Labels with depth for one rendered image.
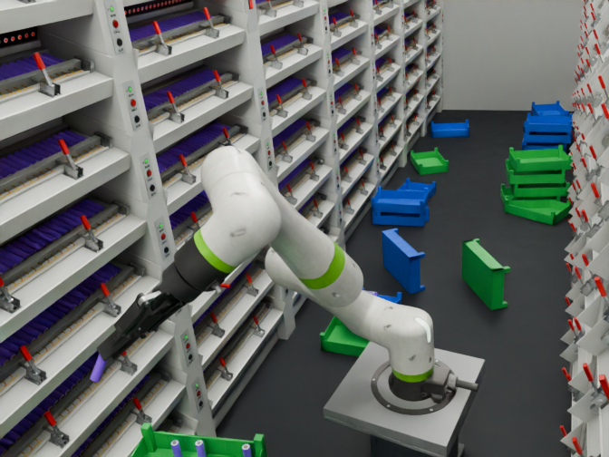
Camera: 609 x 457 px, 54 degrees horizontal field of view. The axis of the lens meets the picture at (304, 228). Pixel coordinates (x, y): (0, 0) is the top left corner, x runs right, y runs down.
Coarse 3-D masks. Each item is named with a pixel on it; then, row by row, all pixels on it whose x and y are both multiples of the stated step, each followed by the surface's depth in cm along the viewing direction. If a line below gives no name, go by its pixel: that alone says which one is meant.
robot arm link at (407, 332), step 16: (384, 304) 172; (384, 320) 167; (400, 320) 165; (416, 320) 164; (384, 336) 167; (400, 336) 163; (416, 336) 162; (432, 336) 166; (400, 352) 165; (416, 352) 164; (432, 352) 168; (400, 368) 168; (416, 368) 166; (432, 368) 171
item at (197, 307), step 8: (232, 272) 208; (240, 272) 215; (232, 280) 210; (224, 288) 205; (200, 296) 194; (208, 296) 195; (216, 296) 200; (192, 304) 190; (200, 304) 191; (208, 304) 196; (192, 312) 187; (200, 312) 191; (192, 320) 187
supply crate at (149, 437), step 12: (144, 432) 140; (156, 432) 141; (144, 444) 141; (156, 444) 143; (168, 444) 142; (180, 444) 141; (192, 444) 140; (204, 444) 140; (216, 444) 139; (228, 444) 138; (240, 444) 137; (252, 444) 136; (264, 444) 134; (132, 456) 136; (144, 456) 141; (156, 456) 141; (168, 456) 141; (192, 456) 140; (216, 456) 140; (228, 456) 139; (240, 456) 139; (252, 456) 138; (264, 456) 134
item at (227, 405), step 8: (296, 304) 274; (296, 312) 275; (272, 336) 252; (264, 344) 248; (272, 344) 253; (264, 352) 246; (256, 360) 240; (248, 368) 235; (256, 368) 241; (240, 376) 231; (248, 376) 235; (240, 384) 229; (232, 392) 223; (240, 392) 229; (224, 400) 220; (232, 400) 224; (224, 408) 218; (216, 416) 213; (224, 416) 219; (216, 424) 214
